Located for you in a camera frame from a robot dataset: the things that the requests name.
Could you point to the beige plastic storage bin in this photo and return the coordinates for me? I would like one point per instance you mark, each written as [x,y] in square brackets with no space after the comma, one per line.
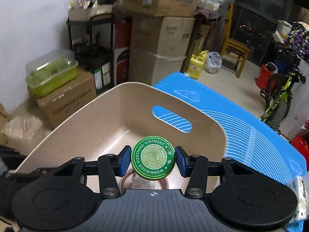
[123,116]

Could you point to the white plastic bag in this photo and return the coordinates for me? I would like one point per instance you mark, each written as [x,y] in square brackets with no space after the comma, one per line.
[213,62]

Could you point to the green plastic lidded container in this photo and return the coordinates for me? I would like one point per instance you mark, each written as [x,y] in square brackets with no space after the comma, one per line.
[51,71]

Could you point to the black metal shelf rack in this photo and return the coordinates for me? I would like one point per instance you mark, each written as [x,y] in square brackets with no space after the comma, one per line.
[92,56]

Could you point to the wooden chair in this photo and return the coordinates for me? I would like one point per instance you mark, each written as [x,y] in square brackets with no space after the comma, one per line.
[231,47]

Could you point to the red white appliance box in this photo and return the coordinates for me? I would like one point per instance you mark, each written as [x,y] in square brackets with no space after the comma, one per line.
[121,48]

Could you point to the brown paper bag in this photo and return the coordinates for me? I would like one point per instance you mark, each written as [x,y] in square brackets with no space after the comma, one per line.
[4,119]

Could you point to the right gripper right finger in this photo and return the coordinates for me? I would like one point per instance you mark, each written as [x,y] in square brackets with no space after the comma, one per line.
[235,193]

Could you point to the lower stacked cardboard box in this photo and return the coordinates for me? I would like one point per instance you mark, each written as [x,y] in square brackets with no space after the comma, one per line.
[158,47]

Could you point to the beige tape roll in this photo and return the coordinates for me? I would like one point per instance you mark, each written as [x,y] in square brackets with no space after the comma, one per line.
[133,181]

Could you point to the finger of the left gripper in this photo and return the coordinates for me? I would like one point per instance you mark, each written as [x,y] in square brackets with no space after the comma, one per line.
[12,182]

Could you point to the clear bag of grain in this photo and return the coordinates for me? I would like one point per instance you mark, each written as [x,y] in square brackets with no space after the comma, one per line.
[24,133]

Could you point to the green ointment tin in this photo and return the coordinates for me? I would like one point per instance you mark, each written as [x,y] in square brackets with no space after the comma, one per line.
[153,158]

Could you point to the white tissue box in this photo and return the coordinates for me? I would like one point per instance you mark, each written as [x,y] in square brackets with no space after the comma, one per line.
[300,186]

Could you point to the red bucket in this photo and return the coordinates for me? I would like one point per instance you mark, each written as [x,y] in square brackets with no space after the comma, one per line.
[265,73]

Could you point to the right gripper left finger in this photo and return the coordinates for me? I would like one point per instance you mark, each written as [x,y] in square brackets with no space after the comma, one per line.
[70,193]

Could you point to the yellow detergent jug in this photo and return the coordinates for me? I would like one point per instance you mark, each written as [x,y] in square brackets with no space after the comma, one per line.
[196,65]

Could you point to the blue silicone baking mat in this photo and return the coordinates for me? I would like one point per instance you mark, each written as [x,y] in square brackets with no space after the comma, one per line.
[249,140]

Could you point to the brown cardboard box under container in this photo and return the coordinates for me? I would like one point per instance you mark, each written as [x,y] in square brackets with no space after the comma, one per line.
[63,102]

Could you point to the green black bicycle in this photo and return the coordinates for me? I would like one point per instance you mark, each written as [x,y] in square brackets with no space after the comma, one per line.
[278,91]

